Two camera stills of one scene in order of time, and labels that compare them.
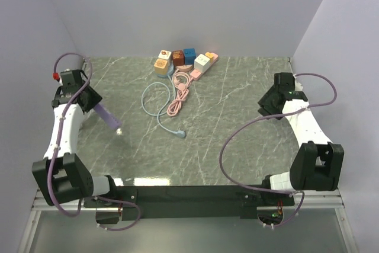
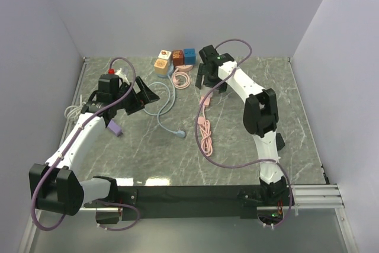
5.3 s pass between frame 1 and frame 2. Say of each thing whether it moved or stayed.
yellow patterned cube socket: stayed
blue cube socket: stayed
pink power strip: moved
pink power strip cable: moved
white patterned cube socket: stayed
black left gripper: moved
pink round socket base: stayed
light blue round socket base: stayed
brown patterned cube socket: stayed
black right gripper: moved
